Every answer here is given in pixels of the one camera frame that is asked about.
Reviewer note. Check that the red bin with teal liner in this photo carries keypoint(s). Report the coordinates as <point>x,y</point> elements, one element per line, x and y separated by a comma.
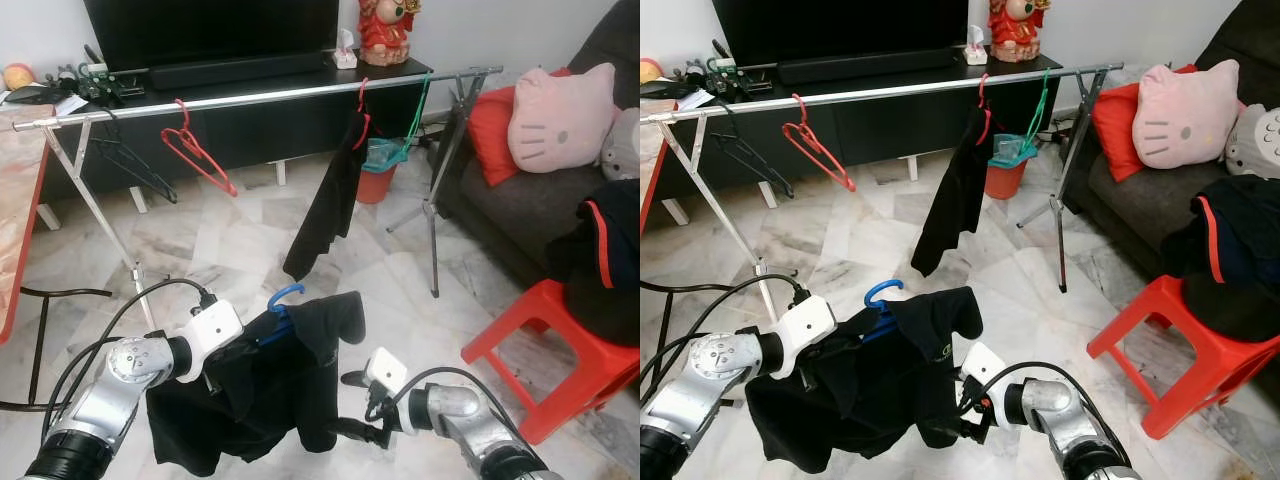
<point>375,185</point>
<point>1005,180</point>

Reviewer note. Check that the red figurine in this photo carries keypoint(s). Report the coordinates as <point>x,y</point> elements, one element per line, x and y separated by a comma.
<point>388,35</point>
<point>1018,32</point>

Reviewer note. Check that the black hanger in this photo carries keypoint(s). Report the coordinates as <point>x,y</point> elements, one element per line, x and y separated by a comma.
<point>152,185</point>
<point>772,180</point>

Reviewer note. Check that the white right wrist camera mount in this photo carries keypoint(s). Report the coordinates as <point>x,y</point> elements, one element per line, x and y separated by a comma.
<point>985,367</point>
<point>385,370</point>

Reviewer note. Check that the black garment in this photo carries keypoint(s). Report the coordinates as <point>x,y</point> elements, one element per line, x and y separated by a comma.
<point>950,205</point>
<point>250,400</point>
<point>325,210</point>
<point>860,400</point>

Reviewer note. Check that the green hanger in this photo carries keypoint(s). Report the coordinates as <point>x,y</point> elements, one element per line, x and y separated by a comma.
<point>415,120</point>
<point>1040,115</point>

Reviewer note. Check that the dark grey fabric sofa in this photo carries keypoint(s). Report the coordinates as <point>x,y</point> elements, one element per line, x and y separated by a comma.
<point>520,210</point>
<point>1140,205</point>

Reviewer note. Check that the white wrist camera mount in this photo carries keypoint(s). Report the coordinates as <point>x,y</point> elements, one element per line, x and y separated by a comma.
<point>215,330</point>
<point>805,325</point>
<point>985,367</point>
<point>385,370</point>

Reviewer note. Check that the red pillow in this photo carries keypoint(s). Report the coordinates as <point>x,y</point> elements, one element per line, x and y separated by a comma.
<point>1112,125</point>
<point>490,130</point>

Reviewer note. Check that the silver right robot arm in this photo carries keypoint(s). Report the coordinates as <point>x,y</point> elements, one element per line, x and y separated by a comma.
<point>1065,415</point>
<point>470,420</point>

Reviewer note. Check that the blue hanger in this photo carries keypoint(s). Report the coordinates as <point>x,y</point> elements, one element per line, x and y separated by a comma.
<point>885,283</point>
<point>285,288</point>

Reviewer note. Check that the white paper stack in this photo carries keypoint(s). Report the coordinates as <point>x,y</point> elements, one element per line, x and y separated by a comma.
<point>72,103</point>
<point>700,98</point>

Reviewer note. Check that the grey round creature pillow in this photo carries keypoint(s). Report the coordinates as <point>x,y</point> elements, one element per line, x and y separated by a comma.
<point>1258,145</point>
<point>625,145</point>

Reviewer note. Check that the black television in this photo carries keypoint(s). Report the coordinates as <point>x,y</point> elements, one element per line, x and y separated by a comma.
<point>840,28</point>
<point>200,30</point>

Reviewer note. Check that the orange round figurine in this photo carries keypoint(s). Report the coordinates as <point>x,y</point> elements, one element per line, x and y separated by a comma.
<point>18,77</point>
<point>650,72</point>

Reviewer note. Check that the white tissue holder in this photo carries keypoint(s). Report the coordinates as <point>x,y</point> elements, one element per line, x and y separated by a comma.
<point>975,48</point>
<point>345,52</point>

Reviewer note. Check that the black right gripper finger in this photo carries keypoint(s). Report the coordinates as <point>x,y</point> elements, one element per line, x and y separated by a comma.
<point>357,378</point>
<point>350,433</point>

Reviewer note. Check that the dark clothes pile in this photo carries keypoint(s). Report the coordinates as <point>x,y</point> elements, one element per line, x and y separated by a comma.
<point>610,250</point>
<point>1240,250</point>

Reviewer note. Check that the red plastic stool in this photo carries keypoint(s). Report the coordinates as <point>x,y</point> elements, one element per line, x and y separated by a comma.
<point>560,340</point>
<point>1190,340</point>

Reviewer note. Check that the pink cat face pillow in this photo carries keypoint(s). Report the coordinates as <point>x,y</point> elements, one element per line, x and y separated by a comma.
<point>1185,115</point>
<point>560,120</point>

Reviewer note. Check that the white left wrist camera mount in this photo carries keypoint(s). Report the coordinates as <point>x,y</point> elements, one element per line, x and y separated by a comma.
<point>805,325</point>
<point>215,330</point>

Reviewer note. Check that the white green mug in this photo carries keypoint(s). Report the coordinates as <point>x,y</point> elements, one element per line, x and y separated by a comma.
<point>722,70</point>
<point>95,75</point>

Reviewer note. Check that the black soundbar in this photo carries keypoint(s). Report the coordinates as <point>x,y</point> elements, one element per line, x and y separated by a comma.
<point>240,70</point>
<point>865,65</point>

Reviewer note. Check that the black television cabinet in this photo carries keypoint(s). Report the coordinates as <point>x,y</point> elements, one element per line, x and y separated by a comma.
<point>280,125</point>
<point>900,120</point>

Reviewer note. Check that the black metal table frame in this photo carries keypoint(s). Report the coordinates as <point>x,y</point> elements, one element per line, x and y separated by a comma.
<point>665,288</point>
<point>40,292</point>

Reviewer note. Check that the silver metal clothes rack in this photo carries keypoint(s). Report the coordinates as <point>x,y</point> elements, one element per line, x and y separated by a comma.
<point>260,96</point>
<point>880,92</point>

